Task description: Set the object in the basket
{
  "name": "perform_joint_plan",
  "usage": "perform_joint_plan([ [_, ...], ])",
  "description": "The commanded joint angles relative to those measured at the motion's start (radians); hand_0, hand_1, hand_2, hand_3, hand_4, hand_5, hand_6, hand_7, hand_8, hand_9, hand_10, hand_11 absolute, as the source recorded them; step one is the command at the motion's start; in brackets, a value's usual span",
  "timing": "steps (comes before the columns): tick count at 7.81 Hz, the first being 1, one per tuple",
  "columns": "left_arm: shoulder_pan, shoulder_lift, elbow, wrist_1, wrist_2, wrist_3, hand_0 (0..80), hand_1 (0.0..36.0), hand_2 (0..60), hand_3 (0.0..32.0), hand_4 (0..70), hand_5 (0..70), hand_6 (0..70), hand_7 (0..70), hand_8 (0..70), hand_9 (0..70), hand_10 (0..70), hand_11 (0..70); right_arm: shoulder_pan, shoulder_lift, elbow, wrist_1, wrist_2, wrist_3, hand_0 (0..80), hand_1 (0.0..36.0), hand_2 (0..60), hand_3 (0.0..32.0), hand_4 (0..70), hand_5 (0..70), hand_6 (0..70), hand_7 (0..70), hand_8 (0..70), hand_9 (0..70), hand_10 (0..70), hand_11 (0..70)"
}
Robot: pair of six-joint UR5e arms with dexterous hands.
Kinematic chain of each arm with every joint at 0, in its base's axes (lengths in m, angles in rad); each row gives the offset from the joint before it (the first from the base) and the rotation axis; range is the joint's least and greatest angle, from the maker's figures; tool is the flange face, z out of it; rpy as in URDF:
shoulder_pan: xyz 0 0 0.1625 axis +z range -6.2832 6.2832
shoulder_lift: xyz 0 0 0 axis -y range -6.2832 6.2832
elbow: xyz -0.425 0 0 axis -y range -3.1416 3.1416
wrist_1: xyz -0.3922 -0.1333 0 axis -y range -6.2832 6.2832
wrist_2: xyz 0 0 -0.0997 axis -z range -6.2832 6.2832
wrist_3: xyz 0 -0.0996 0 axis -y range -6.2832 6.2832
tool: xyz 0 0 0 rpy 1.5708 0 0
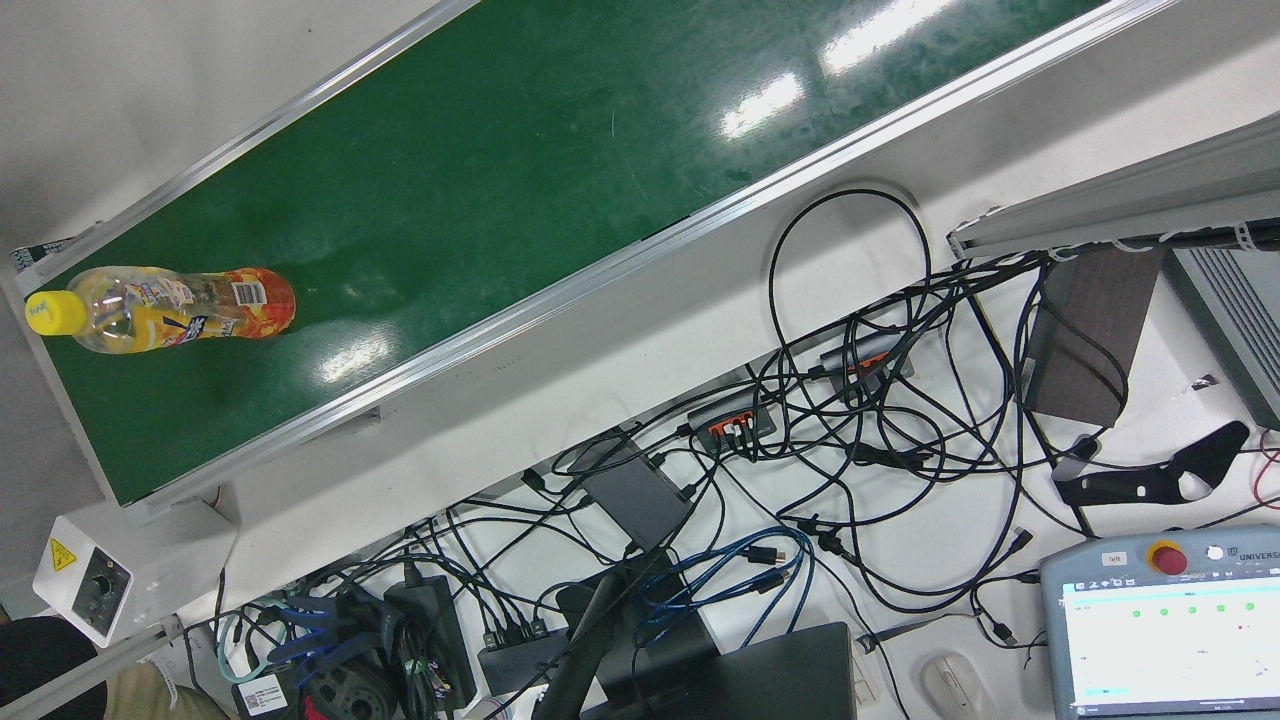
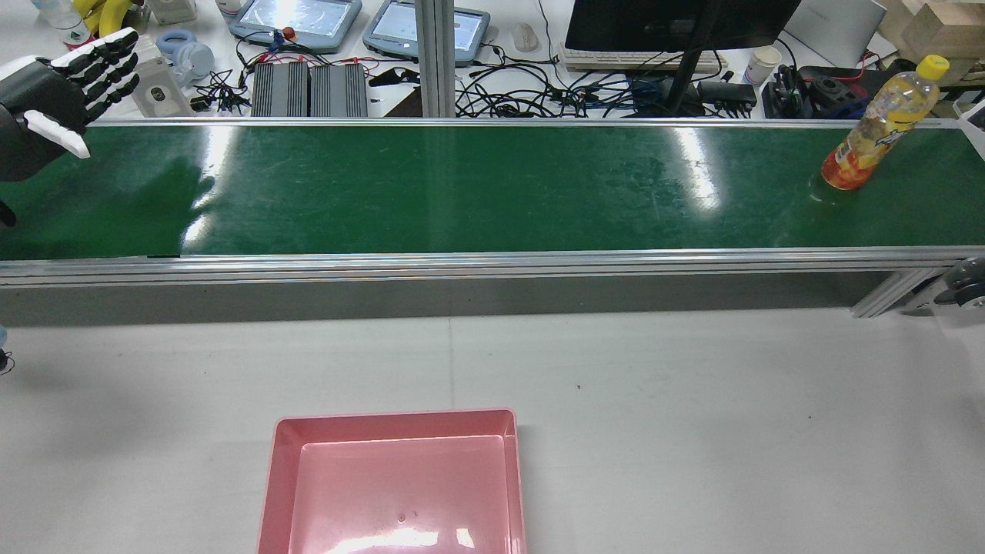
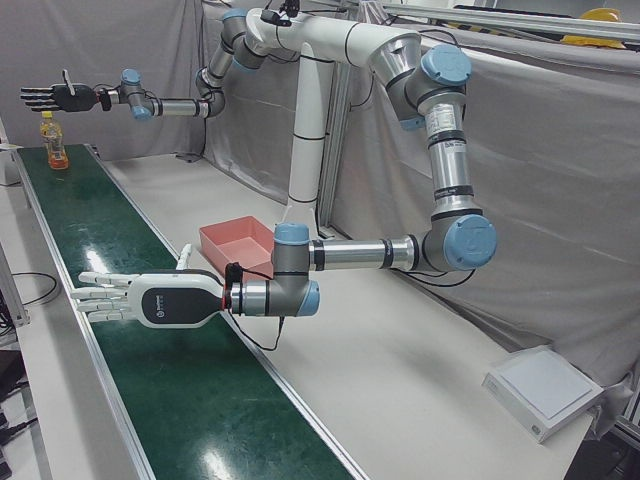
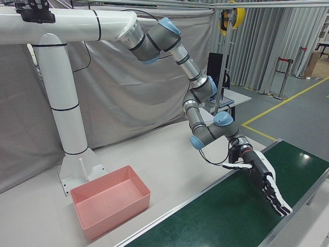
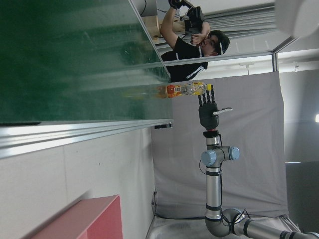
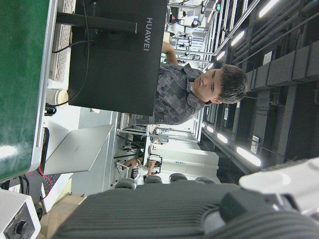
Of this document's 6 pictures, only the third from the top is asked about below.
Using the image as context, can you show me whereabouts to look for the orange drink bottle yellow cap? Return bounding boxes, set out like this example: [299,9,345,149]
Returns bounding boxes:
[39,111,70,170]

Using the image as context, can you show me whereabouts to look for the aluminium frame post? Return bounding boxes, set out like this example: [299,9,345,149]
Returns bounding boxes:
[317,62,352,239]

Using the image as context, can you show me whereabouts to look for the green conveyor belt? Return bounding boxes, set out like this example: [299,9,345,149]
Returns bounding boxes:
[12,143,371,480]

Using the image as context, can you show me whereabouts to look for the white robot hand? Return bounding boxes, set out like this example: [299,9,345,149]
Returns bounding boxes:
[69,243,226,330]

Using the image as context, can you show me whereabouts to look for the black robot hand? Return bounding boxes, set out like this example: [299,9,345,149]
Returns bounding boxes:
[19,69,101,115]

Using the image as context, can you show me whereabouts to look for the aluminium frame beam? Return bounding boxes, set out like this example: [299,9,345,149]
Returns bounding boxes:
[384,2,640,42]

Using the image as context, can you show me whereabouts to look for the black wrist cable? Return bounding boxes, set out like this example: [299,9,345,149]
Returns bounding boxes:
[227,299,287,352]

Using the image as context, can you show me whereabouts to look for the black head camera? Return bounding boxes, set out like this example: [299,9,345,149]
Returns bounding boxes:
[259,0,301,28]

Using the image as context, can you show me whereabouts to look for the white robot torso column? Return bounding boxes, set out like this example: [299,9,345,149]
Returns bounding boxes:
[244,7,422,236]

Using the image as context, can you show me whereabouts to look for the grey cloth backdrop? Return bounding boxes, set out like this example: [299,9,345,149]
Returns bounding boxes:
[0,0,640,396]

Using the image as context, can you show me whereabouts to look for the pink plastic basket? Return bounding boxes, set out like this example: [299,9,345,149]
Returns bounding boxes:
[198,215,277,279]

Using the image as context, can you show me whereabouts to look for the flat white box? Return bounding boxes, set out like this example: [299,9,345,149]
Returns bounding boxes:
[481,348,605,444]

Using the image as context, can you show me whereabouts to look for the white conveyor end box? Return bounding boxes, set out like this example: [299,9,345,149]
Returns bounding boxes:
[0,143,22,188]

